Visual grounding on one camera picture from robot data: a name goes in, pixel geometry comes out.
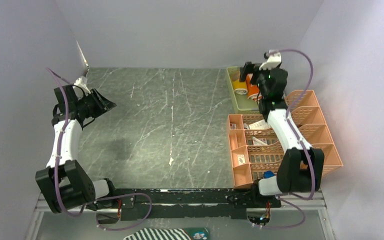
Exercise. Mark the white label box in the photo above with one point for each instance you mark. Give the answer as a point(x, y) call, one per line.
point(259, 125)

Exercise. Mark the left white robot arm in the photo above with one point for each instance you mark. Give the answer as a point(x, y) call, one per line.
point(63, 180)

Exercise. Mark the blue cap item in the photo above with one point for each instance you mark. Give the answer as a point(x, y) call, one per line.
point(268, 174)

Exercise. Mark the black white striped cloth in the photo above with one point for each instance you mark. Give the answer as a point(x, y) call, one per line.
point(159, 234)

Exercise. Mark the brown yellow bear towel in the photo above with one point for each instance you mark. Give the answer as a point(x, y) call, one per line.
point(239, 87)

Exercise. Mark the aluminium frame rail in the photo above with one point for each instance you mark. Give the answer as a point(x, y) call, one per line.
point(294, 219)

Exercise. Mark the orange plastic compartment tray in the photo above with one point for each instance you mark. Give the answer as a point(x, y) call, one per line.
point(252, 151)

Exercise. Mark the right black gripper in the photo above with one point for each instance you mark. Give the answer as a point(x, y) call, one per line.
point(249, 68)

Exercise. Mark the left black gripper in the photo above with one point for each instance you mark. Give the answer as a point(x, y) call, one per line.
point(102, 104)

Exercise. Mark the orange white towel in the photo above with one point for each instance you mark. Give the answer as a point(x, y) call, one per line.
point(253, 92)

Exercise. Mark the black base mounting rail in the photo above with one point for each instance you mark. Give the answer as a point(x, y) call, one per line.
point(185, 202)

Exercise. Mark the green plastic basket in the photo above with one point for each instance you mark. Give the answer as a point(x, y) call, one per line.
point(241, 104)

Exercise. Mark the orange plastic file organizer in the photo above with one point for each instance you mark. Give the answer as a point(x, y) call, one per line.
point(308, 117)

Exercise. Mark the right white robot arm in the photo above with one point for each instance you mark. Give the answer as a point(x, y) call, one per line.
point(300, 170)

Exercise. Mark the teal cartoon card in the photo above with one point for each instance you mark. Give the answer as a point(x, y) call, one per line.
point(197, 233)

